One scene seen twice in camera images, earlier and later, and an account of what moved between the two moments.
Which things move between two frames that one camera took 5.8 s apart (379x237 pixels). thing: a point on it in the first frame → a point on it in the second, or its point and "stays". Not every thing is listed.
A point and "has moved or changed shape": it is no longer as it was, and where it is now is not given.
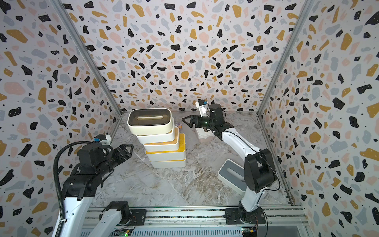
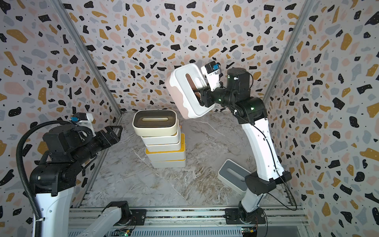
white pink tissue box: [204, 137] → [181, 82]
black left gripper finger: [121, 158] → [112, 137]
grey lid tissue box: [231, 175] stays
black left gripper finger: [123, 147] → [110, 130]
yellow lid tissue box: [170, 164] stays
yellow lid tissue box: [178, 154] stays
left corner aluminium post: [62, 11] stays
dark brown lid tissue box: [149, 120] has moved or changed shape
